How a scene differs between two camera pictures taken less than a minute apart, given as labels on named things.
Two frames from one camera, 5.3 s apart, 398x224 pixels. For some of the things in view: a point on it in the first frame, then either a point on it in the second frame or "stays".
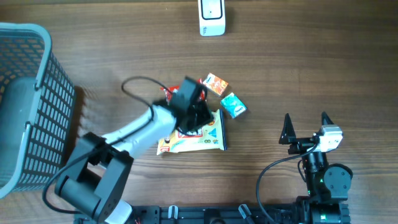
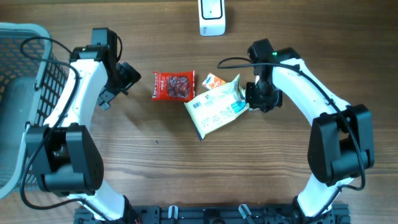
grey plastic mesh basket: [37, 101] stays
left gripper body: [199, 117] -> [119, 81]
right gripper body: [301, 145] -> [262, 94]
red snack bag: [169, 90] -> [174, 85]
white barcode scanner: [211, 15] stays
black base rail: [168, 214] stays
